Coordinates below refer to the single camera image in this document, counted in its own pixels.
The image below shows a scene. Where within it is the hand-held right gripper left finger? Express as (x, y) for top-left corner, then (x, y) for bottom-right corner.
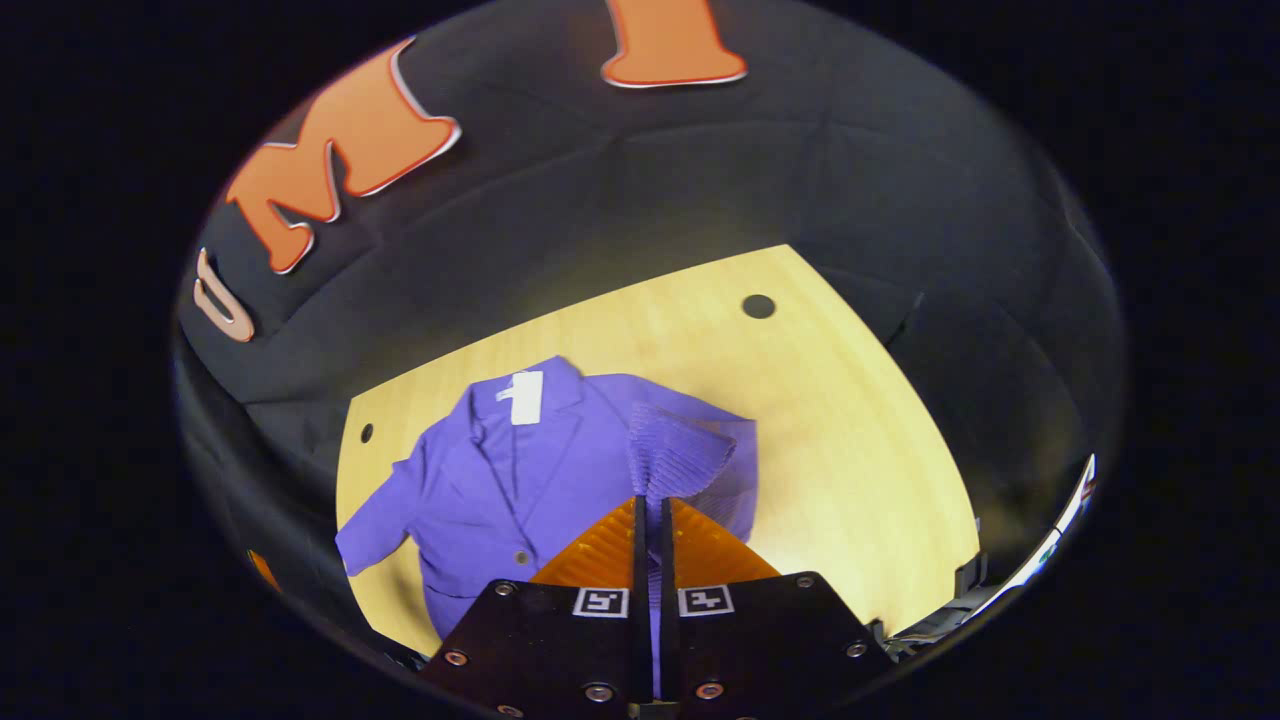
(418, 495), (649, 720)

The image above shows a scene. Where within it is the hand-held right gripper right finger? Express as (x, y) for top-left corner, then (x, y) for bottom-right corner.
(658, 497), (894, 720)

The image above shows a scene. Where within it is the purple shirt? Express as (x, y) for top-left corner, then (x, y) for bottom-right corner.
(335, 355), (759, 699)

